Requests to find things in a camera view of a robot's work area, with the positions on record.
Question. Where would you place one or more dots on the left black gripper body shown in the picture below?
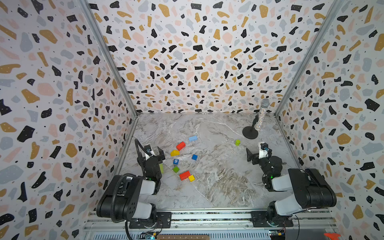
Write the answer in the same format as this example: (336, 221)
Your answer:
(154, 156)

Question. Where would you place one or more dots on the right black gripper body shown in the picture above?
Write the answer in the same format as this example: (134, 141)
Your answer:
(255, 157)

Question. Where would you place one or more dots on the red block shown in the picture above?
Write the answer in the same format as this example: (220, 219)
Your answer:
(185, 175)
(181, 146)

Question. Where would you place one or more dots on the light blue long block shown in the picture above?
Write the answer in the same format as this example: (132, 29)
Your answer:
(193, 138)

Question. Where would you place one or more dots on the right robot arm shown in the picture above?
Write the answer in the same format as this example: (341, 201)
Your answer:
(310, 189)

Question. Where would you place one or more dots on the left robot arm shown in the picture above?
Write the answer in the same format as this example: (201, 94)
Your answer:
(120, 202)

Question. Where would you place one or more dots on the yellow half-round block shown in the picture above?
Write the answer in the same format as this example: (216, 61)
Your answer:
(175, 153)

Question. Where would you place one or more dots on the green cube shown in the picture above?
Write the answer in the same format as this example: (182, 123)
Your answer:
(176, 169)

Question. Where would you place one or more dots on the yellow cube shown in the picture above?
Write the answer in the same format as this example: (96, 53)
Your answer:
(191, 178)

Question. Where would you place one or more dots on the glitter microphone on stand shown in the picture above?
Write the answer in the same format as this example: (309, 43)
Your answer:
(252, 132)

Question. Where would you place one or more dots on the wooden strip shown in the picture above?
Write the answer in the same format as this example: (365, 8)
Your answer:
(183, 237)

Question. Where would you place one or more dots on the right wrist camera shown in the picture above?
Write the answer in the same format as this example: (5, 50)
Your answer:
(263, 150)

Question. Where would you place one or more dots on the aluminium mounting rail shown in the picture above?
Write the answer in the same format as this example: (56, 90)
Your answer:
(219, 224)

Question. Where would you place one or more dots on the red clamp handle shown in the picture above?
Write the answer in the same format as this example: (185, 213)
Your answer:
(332, 236)

